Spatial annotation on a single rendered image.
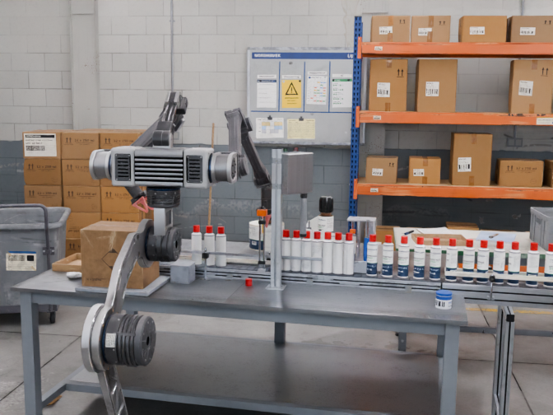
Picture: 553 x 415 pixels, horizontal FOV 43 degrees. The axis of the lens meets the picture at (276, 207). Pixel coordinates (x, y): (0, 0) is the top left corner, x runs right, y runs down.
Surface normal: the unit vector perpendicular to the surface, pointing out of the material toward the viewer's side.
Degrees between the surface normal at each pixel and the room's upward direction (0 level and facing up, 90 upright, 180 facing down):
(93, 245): 90
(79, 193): 89
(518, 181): 91
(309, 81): 88
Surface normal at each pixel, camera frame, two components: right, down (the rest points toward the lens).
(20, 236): 0.19, 0.21
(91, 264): -0.15, 0.15
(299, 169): 0.68, 0.12
